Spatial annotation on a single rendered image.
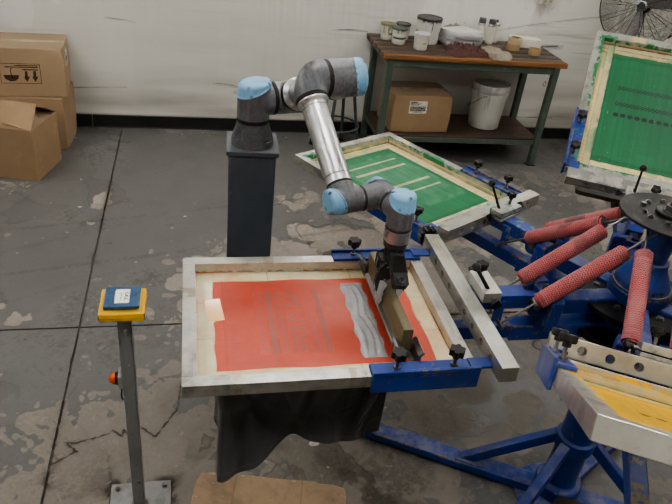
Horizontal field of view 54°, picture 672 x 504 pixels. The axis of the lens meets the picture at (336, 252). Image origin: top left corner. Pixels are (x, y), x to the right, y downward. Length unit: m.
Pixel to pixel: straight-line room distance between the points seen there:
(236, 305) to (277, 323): 0.15
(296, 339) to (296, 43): 3.93
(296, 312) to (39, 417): 1.46
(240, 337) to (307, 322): 0.21
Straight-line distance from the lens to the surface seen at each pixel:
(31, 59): 5.19
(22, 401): 3.17
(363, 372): 1.75
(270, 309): 1.98
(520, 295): 2.10
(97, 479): 2.82
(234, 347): 1.84
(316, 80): 1.95
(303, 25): 5.53
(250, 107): 2.34
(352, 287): 2.10
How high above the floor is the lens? 2.16
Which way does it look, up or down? 32 degrees down
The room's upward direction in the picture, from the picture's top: 7 degrees clockwise
